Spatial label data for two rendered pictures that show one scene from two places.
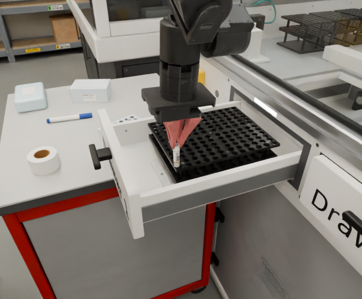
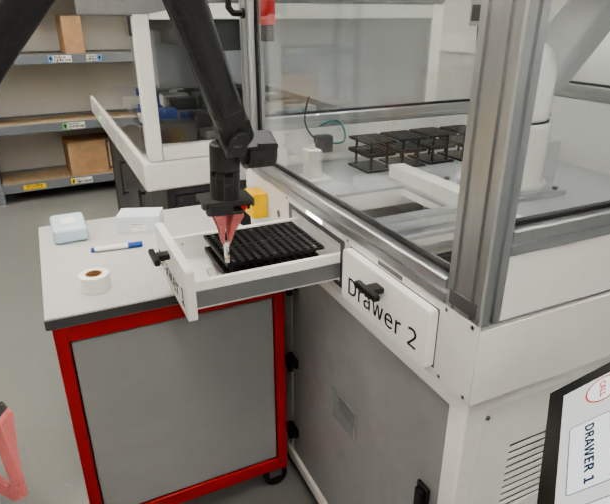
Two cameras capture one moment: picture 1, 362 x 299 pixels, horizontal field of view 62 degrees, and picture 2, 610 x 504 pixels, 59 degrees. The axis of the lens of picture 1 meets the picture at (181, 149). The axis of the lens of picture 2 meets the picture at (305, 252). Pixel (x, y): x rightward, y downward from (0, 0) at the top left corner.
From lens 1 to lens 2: 62 cm
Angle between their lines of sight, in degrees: 12
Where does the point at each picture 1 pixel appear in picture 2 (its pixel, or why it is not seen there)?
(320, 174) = (348, 263)
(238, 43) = (267, 158)
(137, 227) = (192, 308)
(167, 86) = (215, 189)
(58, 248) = (104, 382)
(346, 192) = (362, 271)
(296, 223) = (349, 326)
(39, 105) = (80, 235)
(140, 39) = (199, 163)
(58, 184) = (111, 301)
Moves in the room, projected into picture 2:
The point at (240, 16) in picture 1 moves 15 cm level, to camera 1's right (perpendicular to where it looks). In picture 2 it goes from (266, 139) to (346, 138)
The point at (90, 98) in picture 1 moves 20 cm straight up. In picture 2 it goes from (139, 227) to (130, 162)
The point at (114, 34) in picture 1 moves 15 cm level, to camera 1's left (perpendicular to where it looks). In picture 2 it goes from (168, 157) to (123, 158)
